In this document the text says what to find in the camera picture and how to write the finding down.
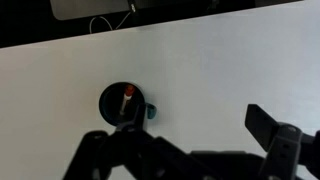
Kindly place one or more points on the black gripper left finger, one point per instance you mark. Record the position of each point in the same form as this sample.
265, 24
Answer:
133, 150

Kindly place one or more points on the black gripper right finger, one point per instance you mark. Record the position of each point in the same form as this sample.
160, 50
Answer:
283, 146

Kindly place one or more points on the dark teal mug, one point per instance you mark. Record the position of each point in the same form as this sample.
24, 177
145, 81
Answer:
106, 106

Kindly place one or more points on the red dry-erase marker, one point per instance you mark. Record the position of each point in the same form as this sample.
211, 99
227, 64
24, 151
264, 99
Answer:
127, 95

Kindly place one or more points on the grey flat device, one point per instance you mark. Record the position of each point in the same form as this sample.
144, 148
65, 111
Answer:
86, 8

